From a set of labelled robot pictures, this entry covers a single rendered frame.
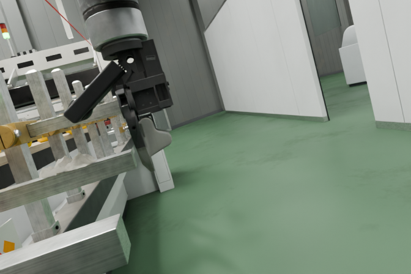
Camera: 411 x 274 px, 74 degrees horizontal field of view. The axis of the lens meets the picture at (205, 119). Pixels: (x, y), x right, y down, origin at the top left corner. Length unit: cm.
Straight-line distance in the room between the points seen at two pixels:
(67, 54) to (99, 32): 297
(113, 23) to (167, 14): 976
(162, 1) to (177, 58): 198
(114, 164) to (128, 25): 22
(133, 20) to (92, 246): 33
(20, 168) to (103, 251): 52
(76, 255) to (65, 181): 26
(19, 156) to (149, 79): 39
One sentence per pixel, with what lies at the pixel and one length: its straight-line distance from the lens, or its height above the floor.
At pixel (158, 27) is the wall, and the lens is 980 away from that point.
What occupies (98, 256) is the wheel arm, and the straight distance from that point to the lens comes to 24.
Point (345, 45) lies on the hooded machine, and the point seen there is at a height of 104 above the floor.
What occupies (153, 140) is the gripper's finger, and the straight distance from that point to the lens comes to 46.
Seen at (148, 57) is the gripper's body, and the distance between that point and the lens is 46.
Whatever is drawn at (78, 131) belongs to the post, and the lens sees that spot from 121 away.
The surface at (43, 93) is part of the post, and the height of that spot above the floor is 105.
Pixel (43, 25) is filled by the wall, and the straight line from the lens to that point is 847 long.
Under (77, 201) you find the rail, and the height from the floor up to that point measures 70.
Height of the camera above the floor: 92
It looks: 6 degrees down
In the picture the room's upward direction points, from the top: 16 degrees counter-clockwise
